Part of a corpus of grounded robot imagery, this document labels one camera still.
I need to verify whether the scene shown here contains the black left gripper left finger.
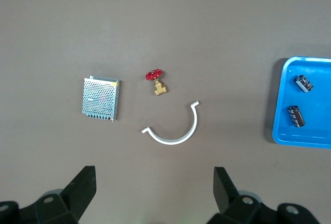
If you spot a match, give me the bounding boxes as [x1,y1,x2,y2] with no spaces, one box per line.
[0,166,97,224]

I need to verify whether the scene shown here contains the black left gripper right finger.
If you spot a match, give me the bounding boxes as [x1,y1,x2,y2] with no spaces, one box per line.
[206,166,323,224]

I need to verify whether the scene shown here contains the blue plastic tray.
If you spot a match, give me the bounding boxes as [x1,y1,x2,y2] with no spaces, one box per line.
[272,56,331,149]

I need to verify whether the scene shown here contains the white curved plastic clamp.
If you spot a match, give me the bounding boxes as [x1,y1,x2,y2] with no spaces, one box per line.
[141,100,200,146]

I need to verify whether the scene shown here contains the metal mesh power supply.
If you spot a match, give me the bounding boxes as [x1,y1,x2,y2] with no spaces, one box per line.
[82,75,121,123]

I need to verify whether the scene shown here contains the brown table mat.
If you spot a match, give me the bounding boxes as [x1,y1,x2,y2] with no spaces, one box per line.
[0,0,331,224]

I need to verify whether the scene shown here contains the brass valve red handle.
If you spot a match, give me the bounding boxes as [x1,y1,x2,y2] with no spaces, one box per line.
[145,68,169,96]

